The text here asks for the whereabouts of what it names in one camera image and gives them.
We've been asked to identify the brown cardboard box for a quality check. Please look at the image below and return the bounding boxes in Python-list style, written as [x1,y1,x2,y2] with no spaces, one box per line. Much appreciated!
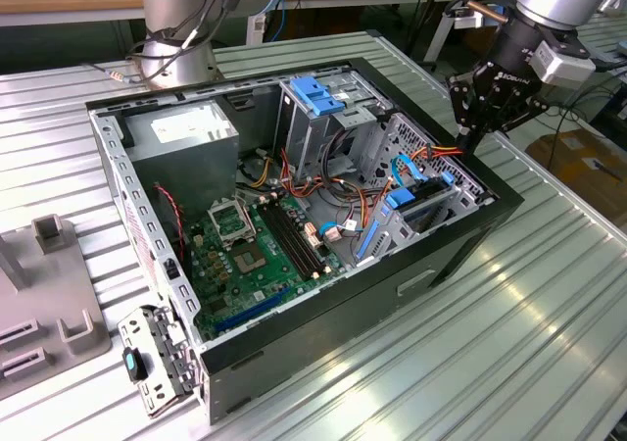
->
[525,127,627,222]

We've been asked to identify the blue expansion slot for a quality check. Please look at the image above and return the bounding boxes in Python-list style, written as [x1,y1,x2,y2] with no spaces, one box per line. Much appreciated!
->
[214,285,291,335]

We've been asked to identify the blue data wire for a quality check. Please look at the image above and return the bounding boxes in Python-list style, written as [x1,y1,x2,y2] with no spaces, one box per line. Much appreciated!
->
[316,153,425,237]

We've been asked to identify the thin metal locking lever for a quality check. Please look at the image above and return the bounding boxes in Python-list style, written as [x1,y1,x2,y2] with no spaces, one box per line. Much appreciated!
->
[236,189,260,242]

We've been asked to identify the black PC case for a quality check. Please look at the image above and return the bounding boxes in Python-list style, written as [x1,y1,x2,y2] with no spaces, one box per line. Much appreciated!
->
[85,57,525,427]

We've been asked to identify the grey parts rack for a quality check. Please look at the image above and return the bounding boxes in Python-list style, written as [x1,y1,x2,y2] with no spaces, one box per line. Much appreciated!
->
[0,213,113,401]

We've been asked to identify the grey disk bay cage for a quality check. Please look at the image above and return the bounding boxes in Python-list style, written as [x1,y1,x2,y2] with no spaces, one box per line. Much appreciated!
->
[352,112,494,270]

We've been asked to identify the red black twisted wire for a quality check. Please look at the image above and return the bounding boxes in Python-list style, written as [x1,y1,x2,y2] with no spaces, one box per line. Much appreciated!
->
[153,181,188,264]

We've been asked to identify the grey power supply unit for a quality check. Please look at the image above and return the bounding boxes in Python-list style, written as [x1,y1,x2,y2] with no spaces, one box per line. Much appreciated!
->
[121,98,241,221]

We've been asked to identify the black latch blue button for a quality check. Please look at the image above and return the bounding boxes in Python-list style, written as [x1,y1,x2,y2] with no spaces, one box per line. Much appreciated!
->
[121,346,150,384]

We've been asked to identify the hard disk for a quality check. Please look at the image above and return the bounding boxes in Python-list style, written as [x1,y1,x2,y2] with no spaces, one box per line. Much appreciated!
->
[357,170,457,262]

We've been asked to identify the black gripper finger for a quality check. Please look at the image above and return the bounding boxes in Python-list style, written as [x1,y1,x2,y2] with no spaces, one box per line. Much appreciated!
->
[477,86,549,142]
[447,65,497,157]

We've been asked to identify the orange red power wire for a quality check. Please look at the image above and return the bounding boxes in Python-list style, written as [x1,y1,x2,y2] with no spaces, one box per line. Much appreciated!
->
[360,142,465,229]

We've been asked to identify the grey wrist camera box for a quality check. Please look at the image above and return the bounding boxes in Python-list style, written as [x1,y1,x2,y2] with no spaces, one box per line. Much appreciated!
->
[531,38,597,85]

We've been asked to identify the brown cable sleeve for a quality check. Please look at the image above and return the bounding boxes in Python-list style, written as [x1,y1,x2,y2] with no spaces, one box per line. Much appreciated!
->
[463,0,509,24]

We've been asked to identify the grey hinged slot bracket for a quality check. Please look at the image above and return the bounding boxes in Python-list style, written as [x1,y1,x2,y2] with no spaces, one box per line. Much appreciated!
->
[117,303,205,418]

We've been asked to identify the green motherboard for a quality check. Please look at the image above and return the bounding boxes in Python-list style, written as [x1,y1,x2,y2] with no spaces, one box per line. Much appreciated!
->
[183,193,354,342]

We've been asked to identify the grey optical drive cage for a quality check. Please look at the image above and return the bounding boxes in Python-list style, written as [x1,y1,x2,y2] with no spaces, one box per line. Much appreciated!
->
[273,71,393,180]

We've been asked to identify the RAM slot white clips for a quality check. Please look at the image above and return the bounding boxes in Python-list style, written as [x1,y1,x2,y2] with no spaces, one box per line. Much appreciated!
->
[263,194,320,279]
[272,191,332,273]

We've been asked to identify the CPU socket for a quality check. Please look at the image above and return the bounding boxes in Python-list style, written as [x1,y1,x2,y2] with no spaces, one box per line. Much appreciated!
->
[230,242,269,274]

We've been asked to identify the metal socket cover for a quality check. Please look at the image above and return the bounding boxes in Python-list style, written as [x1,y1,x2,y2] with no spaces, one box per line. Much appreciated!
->
[207,196,257,247]

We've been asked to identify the blue drive bay latch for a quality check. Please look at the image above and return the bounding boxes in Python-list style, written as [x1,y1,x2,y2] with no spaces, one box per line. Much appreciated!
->
[289,76,345,118]

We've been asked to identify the multicolour wire bundle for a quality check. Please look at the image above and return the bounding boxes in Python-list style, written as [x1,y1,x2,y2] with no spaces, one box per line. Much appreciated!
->
[234,129,393,231]

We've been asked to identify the RAM slot black clips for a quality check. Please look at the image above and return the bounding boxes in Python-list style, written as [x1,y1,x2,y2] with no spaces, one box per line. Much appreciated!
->
[267,200,325,274]
[257,204,317,281]

